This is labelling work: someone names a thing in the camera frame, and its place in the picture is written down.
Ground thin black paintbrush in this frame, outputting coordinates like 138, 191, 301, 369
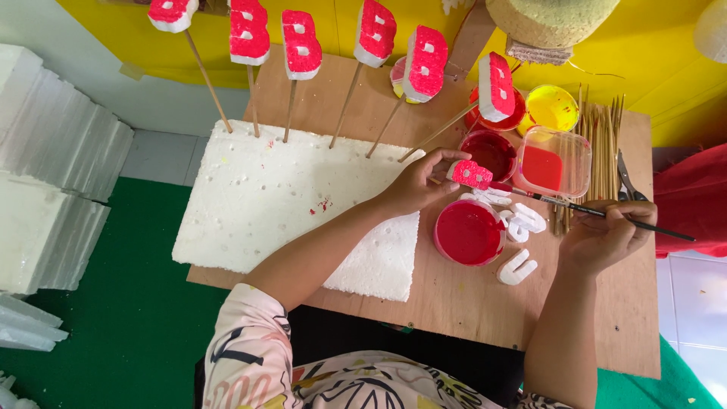
490, 181, 697, 243

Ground stack of white foam slabs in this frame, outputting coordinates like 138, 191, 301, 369
0, 44, 135, 297

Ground pile of thin foam sheets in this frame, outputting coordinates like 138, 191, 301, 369
0, 292, 70, 353

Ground dark red paint cup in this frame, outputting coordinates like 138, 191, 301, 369
458, 130, 518, 183

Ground green floor mat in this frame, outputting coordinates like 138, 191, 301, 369
0, 176, 229, 409

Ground pink and yellow paint cup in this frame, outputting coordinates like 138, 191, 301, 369
389, 55, 422, 105

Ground square clear tub red paint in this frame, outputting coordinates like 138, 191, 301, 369
512, 125, 593, 199

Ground white rounded foam piece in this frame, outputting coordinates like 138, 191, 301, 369
693, 0, 727, 64

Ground white foam base board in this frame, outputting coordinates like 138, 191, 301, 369
172, 119, 427, 303

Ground metal scissors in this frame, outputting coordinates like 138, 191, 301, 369
616, 148, 649, 203

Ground row of red letters on skewers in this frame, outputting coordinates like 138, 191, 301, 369
147, 0, 516, 164

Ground white foam scraps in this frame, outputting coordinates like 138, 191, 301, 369
0, 371, 42, 409

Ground white unpainted foam letter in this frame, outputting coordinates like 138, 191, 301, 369
496, 248, 538, 286
459, 187, 513, 208
499, 209, 530, 244
510, 203, 548, 234

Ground person's right hand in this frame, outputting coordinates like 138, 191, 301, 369
559, 199, 659, 275

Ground red painted foam letter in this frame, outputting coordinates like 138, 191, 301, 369
429, 159, 494, 191

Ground bundle of bamboo skewers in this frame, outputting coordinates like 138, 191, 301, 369
552, 83, 627, 236

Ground red cloth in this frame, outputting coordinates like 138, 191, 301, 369
652, 142, 727, 260

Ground bright red paint cup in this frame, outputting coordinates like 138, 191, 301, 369
465, 85, 528, 133

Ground round tub of red paint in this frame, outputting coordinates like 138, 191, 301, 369
433, 198, 508, 268

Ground person's left hand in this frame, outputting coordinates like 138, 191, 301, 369
391, 148, 473, 217

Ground yellow foam cylinder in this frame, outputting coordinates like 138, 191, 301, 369
485, 0, 621, 67

